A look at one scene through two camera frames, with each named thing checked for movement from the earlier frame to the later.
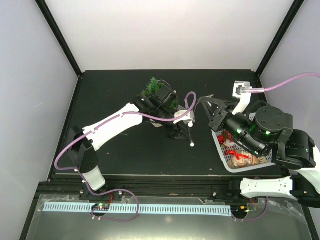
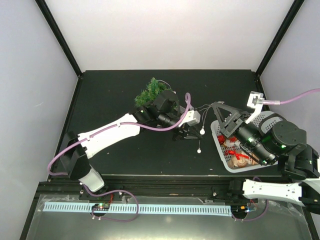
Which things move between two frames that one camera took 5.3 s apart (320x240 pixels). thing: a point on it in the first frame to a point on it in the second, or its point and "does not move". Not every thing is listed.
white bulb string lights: [191, 143] to [204, 108]
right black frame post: [295, 8] does not move
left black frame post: [48, 15] does not move
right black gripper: [216, 121] to [229, 127]
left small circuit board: [100, 207] does not move
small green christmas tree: [151, 87] does not move
